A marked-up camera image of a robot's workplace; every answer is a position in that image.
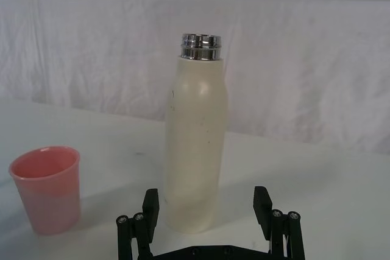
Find white table cloth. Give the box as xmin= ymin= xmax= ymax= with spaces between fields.
xmin=0 ymin=0 xmax=390 ymax=260

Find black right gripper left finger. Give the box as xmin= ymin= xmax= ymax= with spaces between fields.
xmin=115 ymin=189 xmax=160 ymax=260

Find pink plastic cup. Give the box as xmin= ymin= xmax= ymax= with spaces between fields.
xmin=8 ymin=146 xmax=82 ymax=236

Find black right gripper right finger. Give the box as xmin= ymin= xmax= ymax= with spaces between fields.
xmin=252 ymin=186 xmax=306 ymax=260

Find cream vacuum bottle steel neck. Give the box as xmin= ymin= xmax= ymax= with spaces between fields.
xmin=162 ymin=33 xmax=229 ymax=235

